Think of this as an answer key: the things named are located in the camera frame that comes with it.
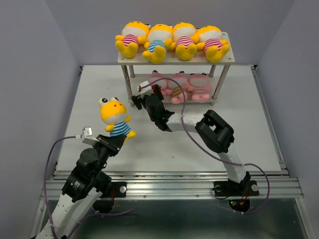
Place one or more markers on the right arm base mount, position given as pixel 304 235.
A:
pixel 226 189

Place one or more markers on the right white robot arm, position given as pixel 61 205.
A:
pixel 215 132

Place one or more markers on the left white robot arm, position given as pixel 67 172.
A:
pixel 84 186

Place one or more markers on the yellow toy pink stripes face-down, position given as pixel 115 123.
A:
pixel 133 35

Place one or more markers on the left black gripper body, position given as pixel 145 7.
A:
pixel 105 150

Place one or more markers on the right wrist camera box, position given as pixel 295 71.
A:
pixel 145 89

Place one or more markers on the aluminium rail frame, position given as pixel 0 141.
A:
pixel 182 185

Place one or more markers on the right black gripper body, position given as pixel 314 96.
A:
pixel 153 118

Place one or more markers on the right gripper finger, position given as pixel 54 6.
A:
pixel 138 101
pixel 157 91

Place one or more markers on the yellow toy blue stripes face-down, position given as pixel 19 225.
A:
pixel 114 114

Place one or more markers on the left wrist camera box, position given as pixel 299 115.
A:
pixel 87 135

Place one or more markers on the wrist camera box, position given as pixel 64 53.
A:
pixel 87 135
pixel 145 89

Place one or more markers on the pink toy red polka shirt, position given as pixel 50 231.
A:
pixel 158 78

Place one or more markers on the pink toy yellow striped shirt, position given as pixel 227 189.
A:
pixel 178 89

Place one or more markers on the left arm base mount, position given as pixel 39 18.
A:
pixel 115 190

